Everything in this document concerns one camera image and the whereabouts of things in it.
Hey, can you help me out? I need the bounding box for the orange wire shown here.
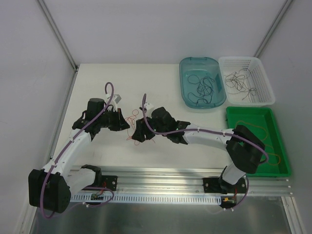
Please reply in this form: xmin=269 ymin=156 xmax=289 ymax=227
xmin=235 ymin=119 xmax=270 ymax=143
xmin=124 ymin=109 xmax=156 ymax=146
xmin=264 ymin=144 xmax=282 ymax=166

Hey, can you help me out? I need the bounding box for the dark thin wire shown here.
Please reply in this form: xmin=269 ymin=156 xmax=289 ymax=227
xmin=187 ymin=74 xmax=216 ymax=104

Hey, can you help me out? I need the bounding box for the dark wire pulled from tangle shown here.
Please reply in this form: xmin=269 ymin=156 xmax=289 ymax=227
xmin=225 ymin=69 xmax=251 ymax=92

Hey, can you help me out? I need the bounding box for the black white striped wire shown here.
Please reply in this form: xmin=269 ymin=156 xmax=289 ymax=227
xmin=229 ymin=74 xmax=256 ymax=100

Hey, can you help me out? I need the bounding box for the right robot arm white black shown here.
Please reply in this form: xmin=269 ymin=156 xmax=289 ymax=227
xmin=132 ymin=107 xmax=265 ymax=194

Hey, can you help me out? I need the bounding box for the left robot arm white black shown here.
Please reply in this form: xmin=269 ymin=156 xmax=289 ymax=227
xmin=28 ymin=95 xmax=130 ymax=213

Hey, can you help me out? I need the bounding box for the teal transparent plastic bin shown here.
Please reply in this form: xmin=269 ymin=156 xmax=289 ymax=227
xmin=179 ymin=57 xmax=226 ymax=109

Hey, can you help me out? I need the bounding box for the white perforated plastic basket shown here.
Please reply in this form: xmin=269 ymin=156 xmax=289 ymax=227
xmin=218 ymin=56 xmax=275 ymax=107

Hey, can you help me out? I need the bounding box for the green plastic tray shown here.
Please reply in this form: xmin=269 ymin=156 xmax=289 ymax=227
xmin=226 ymin=107 xmax=291 ymax=177

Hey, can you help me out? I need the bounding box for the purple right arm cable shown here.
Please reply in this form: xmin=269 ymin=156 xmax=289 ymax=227
xmin=142 ymin=94 xmax=270 ymax=165

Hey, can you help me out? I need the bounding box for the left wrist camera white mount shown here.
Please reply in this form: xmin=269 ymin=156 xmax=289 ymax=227
xmin=105 ymin=94 xmax=121 ymax=111

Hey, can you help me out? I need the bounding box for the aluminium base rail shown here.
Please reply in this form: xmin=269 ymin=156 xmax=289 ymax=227
xmin=101 ymin=166 xmax=294 ymax=196

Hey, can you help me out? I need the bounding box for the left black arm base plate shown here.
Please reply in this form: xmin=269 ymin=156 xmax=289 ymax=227
xmin=91 ymin=175 xmax=118 ymax=191

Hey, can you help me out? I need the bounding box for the left aluminium frame post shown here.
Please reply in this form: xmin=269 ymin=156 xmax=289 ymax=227
xmin=36 ymin=0 xmax=78 ymax=71

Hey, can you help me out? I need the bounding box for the aluminium frame post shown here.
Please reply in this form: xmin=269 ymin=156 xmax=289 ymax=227
xmin=253 ymin=0 xmax=295 ymax=58
xmin=36 ymin=0 xmax=78 ymax=71

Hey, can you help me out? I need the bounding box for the white slotted cable duct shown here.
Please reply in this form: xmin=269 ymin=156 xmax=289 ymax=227
xmin=70 ymin=192 xmax=221 ymax=205

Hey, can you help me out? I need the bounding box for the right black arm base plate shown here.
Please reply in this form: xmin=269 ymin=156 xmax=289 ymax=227
xmin=202 ymin=177 xmax=247 ymax=195

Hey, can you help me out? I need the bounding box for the black wire in basket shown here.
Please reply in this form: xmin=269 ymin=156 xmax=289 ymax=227
xmin=224 ymin=73 xmax=247 ymax=92

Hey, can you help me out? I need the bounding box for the orange wire in green tray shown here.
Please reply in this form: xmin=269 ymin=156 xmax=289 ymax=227
xmin=264 ymin=144 xmax=282 ymax=166

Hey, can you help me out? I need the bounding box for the right aluminium frame post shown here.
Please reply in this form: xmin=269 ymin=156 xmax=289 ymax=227
xmin=253 ymin=0 xmax=295 ymax=58

